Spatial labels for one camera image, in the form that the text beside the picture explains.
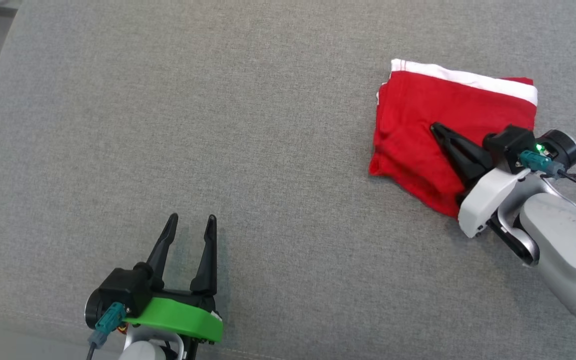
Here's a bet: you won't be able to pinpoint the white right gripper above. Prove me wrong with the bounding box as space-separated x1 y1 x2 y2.
430 123 532 239

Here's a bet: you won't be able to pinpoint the red shorts with white stripes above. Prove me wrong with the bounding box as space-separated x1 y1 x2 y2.
368 59 539 220

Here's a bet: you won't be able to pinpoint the teal right camera connector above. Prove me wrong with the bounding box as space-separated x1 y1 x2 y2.
518 150 567 177

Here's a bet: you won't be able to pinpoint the grey fabric sofa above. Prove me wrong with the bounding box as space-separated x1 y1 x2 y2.
0 0 576 360

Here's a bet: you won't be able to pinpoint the teal camera connector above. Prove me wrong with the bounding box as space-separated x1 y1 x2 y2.
93 301 129 347
518 150 567 177

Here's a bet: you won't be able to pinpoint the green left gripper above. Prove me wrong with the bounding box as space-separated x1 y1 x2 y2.
123 213 224 345

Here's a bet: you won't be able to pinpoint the teal left camera connector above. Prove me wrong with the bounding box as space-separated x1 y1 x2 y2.
93 301 129 347

